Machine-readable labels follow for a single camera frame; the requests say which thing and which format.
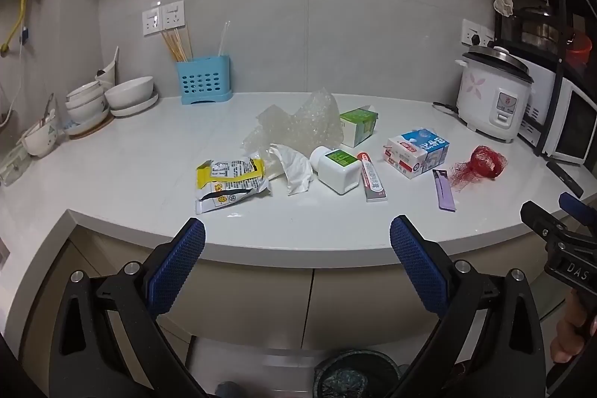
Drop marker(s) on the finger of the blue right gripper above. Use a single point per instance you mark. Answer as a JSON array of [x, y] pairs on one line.
[[584, 214]]

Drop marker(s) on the right wall socket strip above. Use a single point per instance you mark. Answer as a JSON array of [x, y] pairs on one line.
[[475, 34]]

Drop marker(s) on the stacked white bowls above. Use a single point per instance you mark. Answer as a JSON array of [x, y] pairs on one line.
[[85, 102]]

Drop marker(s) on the small patterned bowl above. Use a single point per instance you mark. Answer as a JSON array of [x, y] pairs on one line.
[[41, 138]]

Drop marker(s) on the red mesh net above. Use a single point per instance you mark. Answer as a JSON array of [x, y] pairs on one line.
[[483, 164]]

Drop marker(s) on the white microwave oven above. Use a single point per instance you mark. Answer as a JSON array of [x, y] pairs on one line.
[[560, 118]]

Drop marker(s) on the black metal shelf rack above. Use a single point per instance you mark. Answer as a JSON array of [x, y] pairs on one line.
[[560, 35]]

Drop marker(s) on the yellow snack wrapper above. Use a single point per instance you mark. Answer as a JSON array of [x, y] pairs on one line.
[[219, 184]]

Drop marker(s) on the clear bubble wrap sheet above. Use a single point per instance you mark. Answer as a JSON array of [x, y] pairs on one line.
[[315, 124]]

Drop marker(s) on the blue white milk carton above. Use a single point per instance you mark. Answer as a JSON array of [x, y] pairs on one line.
[[416, 152]]

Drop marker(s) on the person's right hand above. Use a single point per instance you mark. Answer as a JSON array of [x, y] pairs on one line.
[[568, 342]]

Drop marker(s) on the white ceramic spoon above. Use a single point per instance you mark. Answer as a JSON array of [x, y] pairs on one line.
[[107, 76]]

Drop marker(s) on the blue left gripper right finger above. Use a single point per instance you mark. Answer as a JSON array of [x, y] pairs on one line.
[[422, 261]]

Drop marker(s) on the red white toothpaste tube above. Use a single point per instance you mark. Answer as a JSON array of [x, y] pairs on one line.
[[373, 188]]

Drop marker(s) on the white wall socket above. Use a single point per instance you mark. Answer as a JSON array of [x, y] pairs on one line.
[[152, 21], [173, 15]]

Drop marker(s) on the white bottle green label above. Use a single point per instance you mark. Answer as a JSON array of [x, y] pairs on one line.
[[336, 169]]

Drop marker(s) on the white rice cooker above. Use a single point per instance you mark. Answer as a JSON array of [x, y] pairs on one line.
[[493, 93]]

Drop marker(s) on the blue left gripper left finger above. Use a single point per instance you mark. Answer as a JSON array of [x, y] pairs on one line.
[[169, 265]]

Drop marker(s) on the white tissue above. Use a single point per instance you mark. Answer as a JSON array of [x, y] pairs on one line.
[[296, 167]]

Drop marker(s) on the large white bowl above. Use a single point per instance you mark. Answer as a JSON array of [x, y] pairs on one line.
[[130, 93]]

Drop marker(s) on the blue utensil holder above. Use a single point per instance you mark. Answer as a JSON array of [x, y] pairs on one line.
[[205, 80]]

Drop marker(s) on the white plate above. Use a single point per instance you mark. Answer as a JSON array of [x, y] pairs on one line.
[[135, 109]]

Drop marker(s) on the white wall socket left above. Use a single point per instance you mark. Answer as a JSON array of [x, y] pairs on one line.
[[152, 21]]

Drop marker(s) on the white wall socket right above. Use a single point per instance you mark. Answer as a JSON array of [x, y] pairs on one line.
[[173, 15]]

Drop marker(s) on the green white carton box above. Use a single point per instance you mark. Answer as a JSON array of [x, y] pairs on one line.
[[358, 125]]

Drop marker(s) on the wooden chopsticks bundle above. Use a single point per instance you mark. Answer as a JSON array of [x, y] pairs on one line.
[[178, 43]]

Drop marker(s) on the teal mesh trash bin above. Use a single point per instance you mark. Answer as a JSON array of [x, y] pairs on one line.
[[356, 373]]

